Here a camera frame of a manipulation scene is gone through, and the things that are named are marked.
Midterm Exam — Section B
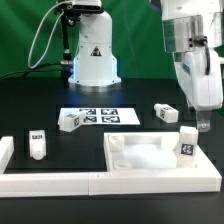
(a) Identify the white fiducial marker sheet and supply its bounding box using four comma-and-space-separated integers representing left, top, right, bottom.
59, 108, 140, 125

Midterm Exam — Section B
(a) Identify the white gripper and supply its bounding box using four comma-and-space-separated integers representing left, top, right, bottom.
174, 48, 223, 132

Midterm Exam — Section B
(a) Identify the black camera on stand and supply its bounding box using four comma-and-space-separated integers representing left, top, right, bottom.
54, 0, 104, 15

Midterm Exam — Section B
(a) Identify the white grey cable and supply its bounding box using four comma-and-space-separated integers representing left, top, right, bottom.
27, 1, 73, 70

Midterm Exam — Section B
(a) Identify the white U-shaped fence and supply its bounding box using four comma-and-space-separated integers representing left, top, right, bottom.
0, 136, 222, 197

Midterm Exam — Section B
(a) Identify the white square tabletop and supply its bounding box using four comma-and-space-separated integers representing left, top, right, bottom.
104, 132, 199, 172

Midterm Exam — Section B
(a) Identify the black cable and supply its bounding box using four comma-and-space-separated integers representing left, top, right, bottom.
0, 61, 73, 82

